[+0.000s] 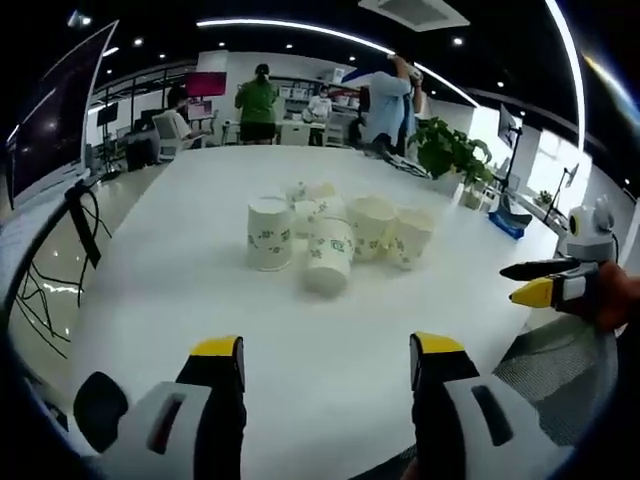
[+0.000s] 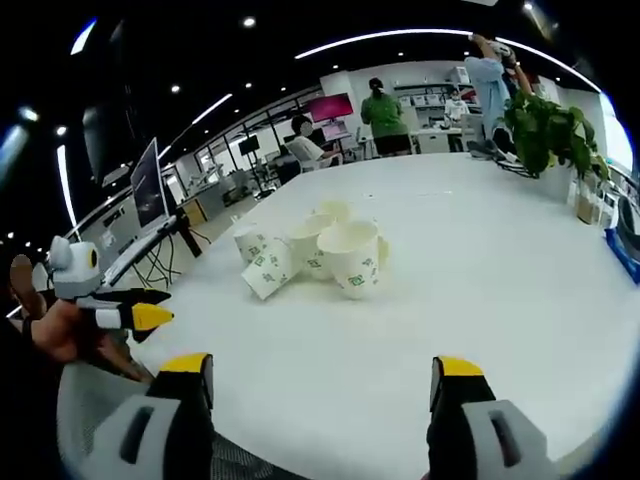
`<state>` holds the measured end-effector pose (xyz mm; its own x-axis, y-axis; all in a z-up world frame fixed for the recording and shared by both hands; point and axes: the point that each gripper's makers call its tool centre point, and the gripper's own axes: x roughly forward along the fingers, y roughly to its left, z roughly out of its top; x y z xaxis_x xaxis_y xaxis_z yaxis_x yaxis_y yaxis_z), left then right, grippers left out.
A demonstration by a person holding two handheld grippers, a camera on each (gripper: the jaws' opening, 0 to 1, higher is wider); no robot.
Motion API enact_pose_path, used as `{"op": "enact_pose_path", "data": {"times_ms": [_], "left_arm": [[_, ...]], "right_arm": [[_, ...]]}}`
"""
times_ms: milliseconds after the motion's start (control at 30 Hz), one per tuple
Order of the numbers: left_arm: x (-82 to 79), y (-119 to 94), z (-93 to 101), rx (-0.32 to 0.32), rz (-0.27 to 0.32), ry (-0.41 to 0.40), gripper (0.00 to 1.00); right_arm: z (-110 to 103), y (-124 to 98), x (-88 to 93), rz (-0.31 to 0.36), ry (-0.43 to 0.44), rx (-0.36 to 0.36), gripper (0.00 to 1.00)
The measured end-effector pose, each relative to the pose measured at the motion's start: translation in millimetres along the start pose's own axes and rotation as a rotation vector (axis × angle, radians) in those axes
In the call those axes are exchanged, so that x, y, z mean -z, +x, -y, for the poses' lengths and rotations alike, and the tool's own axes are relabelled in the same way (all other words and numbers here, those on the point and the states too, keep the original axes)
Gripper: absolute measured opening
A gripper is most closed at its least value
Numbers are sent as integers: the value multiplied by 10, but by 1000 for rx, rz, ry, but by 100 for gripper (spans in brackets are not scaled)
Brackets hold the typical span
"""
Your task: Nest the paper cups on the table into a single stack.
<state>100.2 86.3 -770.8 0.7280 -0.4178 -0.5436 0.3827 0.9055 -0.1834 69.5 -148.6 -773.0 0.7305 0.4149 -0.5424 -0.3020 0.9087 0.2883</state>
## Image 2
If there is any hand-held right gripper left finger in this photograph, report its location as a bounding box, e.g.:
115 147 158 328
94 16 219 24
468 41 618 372
94 351 218 480

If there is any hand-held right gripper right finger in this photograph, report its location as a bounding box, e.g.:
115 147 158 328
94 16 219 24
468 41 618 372
425 354 557 480

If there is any pile of paper cups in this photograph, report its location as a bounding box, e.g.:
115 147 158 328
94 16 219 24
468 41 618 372
233 199 392 302

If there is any person's left hand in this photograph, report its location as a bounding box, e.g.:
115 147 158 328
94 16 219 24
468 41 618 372
9 254 146 382

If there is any grey mesh office chair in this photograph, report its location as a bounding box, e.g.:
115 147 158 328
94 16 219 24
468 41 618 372
56 358 301 480

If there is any silver computer monitor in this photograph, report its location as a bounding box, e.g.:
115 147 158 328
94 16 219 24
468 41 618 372
129 137 170 232

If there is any white table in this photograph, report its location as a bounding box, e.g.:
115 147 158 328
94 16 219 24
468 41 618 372
127 151 640 480

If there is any black screen on stand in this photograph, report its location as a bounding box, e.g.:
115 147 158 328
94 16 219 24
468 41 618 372
237 133 262 194

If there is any glass plant jar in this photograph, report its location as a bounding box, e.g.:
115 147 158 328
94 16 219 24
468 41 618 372
574 174 603 225

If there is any pink lit screen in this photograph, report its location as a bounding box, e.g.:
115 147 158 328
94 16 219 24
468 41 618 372
308 92 352 125

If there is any green leafy plant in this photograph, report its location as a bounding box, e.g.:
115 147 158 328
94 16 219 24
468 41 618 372
501 91 612 182

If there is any curved ceiling light strip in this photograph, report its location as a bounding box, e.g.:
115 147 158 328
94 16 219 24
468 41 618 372
293 27 603 95

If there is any black cables bundle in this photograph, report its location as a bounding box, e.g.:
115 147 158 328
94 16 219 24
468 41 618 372
133 234 184 291

